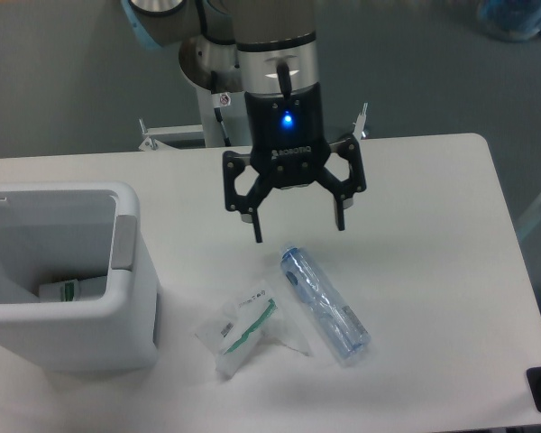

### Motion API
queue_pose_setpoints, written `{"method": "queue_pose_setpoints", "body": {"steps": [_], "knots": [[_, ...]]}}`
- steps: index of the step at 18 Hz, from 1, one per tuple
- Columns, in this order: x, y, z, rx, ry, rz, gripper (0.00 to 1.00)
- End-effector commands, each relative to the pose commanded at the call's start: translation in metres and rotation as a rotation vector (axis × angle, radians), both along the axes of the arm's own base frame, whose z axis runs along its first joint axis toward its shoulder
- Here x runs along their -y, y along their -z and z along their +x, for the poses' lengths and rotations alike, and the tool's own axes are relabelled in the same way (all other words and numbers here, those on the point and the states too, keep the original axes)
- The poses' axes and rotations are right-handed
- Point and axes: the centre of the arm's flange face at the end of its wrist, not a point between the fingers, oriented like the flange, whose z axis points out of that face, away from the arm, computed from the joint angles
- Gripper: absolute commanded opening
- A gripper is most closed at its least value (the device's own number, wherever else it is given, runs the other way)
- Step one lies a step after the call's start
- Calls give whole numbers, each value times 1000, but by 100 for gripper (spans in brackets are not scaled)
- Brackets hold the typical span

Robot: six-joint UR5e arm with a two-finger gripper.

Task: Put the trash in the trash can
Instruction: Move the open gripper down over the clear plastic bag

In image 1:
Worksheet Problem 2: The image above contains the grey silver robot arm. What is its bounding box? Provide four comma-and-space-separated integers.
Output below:
122, 1, 366, 230

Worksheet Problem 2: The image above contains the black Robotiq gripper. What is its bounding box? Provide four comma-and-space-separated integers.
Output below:
222, 82, 368, 244

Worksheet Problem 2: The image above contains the blue plastic bag on floor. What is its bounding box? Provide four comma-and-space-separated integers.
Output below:
476, 1, 541, 42

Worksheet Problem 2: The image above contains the white green trash in bin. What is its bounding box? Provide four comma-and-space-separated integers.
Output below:
38, 276, 107, 302

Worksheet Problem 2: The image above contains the white open trash can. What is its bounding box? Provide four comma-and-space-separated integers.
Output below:
0, 181, 159, 372

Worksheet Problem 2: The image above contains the black cable on pedestal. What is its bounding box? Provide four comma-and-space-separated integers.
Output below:
209, 70, 233, 148

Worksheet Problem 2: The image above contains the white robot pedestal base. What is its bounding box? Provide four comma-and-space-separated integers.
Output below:
137, 35, 253, 152

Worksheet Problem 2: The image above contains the clear blue plastic bottle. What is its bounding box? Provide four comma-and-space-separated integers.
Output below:
280, 244, 371, 367

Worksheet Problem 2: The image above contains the white stand foot with bolt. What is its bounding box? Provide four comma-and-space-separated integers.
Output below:
353, 102, 370, 141

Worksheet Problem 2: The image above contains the white frame at right edge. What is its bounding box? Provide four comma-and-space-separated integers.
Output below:
516, 191, 541, 242

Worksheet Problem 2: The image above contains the clear plastic wrapper green stripe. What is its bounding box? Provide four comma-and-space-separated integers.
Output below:
195, 280, 311, 379

